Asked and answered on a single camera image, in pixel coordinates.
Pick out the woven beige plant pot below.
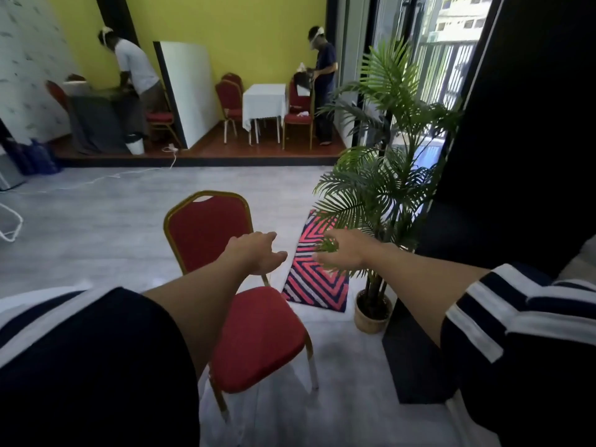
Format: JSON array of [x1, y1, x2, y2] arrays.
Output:
[[353, 289, 394, 335]]

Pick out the striped pink and navy rug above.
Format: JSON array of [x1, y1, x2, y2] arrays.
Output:
[[281, 210, 351, 313]]

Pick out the blue water bottles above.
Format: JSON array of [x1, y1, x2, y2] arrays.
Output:
[[7, 138, 62, 177]]

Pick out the green potted palm plant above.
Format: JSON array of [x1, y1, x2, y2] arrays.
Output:
[[313, 38, 464, 317]]

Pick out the white power cable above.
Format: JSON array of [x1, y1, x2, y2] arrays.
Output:
[[0, 144, 179, 197]]

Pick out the person's right hand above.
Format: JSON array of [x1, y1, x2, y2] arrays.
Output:
[[312, 228, 382, 272]]

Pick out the metal balcony railing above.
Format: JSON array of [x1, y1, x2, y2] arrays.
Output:
[[413, 40, 478, 110]]

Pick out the person's right forearm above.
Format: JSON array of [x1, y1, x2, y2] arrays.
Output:
[[365, 243, 490, 347]]

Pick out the person's left hand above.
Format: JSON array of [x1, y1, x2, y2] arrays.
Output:
[[225, 232, 288, 276]]

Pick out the person's left forearm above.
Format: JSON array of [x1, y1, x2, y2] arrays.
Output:
[[142, 249, 254, 380]]

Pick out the white leaning board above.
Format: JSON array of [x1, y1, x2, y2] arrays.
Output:
[[153, 41, 221, 150]]

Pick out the white-clothed small table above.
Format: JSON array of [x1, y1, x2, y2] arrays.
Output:
[[242, 84, 288, 146]]

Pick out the grey-clothed table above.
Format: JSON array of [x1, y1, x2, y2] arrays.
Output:
[[65, 87, 149, 155]]

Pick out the navy white-striped shirt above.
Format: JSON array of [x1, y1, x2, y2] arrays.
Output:
[[0, 263, 596, 447]]

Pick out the black curtain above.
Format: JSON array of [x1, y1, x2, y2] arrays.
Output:
[[416, 0, 596, 278]]

